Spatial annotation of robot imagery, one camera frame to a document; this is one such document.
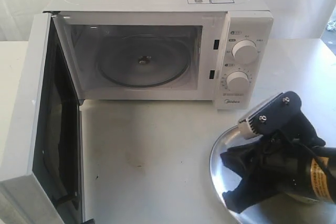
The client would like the white microwave door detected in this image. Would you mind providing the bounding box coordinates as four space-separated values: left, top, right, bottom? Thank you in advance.
1 11 95 223

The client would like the round stainless steel plate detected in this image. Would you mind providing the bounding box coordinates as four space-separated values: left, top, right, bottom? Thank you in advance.
209 127 335 214

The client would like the lower white timer knob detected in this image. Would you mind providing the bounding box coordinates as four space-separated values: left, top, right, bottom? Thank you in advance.
226 71 249 92

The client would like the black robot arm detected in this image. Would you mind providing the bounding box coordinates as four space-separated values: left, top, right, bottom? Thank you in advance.
220 113 335 213

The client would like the glass microwave turntable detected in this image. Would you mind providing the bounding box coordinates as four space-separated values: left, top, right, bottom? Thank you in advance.
97 35 191 88

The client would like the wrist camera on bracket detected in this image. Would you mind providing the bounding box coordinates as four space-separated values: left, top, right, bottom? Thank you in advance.
237 91 302 140

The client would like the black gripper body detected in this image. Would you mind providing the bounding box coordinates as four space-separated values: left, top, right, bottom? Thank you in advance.
244 113 326 204

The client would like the upper white control knob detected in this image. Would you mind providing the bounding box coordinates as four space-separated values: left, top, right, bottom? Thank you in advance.
232 40 258 65

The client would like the white Midea microwave oven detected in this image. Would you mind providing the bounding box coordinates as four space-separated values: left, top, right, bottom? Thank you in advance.
35 4 274 110

